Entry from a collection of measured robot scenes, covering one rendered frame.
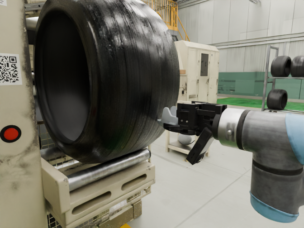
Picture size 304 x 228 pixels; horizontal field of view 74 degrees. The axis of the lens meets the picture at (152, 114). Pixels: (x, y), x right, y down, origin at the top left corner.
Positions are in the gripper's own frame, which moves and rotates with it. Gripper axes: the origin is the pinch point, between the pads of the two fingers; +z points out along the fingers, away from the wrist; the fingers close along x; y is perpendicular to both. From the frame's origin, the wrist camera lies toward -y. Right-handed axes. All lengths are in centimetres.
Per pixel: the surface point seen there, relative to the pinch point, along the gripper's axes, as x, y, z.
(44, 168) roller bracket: 28.3, -11.3, 18.7
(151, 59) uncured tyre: 5.2, 18.6, -1.2
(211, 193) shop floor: -136, -104, 50
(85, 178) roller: 19.4, -15.3, 12.7
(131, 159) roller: 1.4, -15.2, 12.7
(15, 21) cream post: 31.2, 27.2, 19.6
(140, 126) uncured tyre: 7.5, 0.0, 1.4
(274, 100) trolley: -508, -40, 84
